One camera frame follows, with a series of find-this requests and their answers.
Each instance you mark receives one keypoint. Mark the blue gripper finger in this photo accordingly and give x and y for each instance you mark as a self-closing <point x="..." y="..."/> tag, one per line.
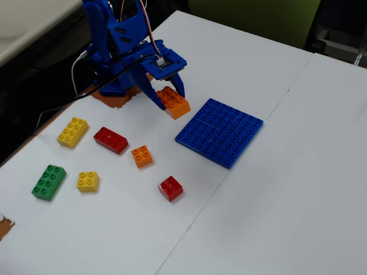
<point x="179" y="84"/>
<point x="149" y="88"/>

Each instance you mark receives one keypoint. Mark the orange 2x4 block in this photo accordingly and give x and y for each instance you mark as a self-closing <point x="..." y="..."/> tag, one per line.
<point x="176" y="107"/>

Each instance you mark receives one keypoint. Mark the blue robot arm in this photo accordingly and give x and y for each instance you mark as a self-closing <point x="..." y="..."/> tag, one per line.
<point x="97" y="34"/>

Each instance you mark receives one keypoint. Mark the blue studded robot base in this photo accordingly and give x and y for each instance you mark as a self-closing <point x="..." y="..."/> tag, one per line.
<point x="111" y="89"/>

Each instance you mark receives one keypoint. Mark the red 2x4 block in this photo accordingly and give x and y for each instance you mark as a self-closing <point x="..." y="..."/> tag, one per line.
<point x="111" y="141"/>

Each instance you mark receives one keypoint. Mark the orange 2x2 block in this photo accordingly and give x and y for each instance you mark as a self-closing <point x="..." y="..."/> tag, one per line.
<point x="142" y="157"/>

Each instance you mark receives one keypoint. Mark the yellow 2x4 block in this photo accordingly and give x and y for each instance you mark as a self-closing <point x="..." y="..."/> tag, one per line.
<point x="72" y="133"/>

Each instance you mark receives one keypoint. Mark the red 2x2 block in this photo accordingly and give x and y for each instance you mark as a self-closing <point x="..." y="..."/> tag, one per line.
<point x="170" y="189"/>

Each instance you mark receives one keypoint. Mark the yellow 2x2 block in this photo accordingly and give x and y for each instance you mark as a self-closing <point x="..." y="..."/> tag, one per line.
<point x="87" y="182"/>

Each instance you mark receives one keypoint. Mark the green 2x4 block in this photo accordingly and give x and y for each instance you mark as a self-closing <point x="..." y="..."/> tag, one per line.
<point x="48" y="183"/>

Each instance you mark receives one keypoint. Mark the blue 8x8 studded plate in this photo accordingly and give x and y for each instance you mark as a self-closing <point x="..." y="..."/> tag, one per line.
<point x="219" y="134"/>

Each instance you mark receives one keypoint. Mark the green chair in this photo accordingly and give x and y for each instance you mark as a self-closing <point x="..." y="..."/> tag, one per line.
<point x="258" y="20"/>

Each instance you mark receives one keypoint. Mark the white side table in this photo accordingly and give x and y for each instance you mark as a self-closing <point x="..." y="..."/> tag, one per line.
<point x="31" y="23"/>

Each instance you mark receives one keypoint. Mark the wrist camera on blue mount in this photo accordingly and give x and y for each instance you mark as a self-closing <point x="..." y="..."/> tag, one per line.
<point x="172" y="61"/>

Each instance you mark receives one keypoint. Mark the grey metal chair frame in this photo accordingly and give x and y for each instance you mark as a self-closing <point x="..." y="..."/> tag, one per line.
<point x="341" y="47"/>

